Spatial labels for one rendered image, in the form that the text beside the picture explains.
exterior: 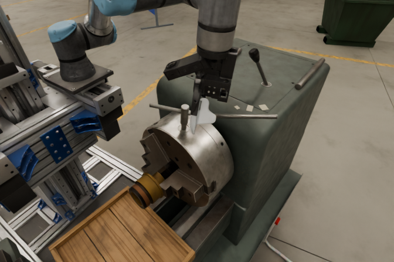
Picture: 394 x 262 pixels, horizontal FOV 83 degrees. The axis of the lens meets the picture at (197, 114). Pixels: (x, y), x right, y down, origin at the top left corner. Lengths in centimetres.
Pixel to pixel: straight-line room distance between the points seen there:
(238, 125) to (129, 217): 52
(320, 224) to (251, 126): 149
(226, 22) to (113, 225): 75
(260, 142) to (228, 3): 39
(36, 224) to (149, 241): 118
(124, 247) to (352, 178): 204
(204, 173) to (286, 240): 135
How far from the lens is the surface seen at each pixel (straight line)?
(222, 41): 44
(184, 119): 61
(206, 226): 89
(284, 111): 74
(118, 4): 41
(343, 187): 236
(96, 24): 106
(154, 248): 85
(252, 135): 66
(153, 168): 70
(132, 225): 90
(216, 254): 120
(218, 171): 67
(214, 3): 42
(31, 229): 192
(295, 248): 191
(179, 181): 68
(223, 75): 49
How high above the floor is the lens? 167
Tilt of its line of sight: 39 degrees down
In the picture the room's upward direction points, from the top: straight up
